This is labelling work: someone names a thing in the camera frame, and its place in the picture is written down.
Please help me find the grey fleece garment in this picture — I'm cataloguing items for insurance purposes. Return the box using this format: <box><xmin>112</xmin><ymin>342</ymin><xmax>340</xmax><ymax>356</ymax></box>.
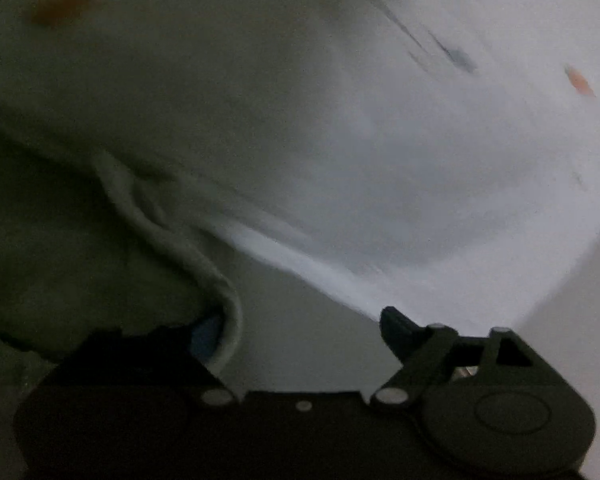
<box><xmin>0</xmin><ymin>107</ymin><xmax>242</xmax><ymax>479</ymax></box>

